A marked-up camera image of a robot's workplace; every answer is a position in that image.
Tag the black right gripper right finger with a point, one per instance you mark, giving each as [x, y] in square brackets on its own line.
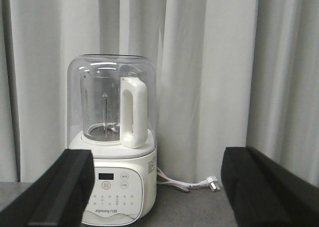
[264, 194]

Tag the grey pleated curtain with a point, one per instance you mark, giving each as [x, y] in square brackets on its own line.
[229, 73]

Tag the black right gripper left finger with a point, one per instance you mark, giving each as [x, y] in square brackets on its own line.
[58, 198]

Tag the white blender with clear jar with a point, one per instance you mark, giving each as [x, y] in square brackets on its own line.
[111, 111]

